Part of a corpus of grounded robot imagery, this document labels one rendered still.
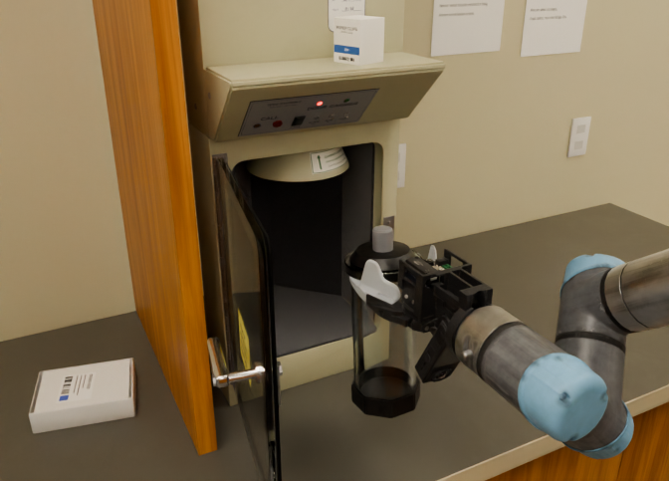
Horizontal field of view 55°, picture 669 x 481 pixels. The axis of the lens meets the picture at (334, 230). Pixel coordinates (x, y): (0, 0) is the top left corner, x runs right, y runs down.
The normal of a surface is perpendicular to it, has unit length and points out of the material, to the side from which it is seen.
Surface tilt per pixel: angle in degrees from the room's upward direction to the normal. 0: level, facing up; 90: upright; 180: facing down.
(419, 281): 90
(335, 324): 0
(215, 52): 90
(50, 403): 0
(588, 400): 90
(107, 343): 0
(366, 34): 90
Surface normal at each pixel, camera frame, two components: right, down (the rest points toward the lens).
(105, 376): 0.00, -0.92
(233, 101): 0.32, 0.90
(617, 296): -0.90, -0.02
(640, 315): -0.61, 0.60
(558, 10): 0.45, 0.36
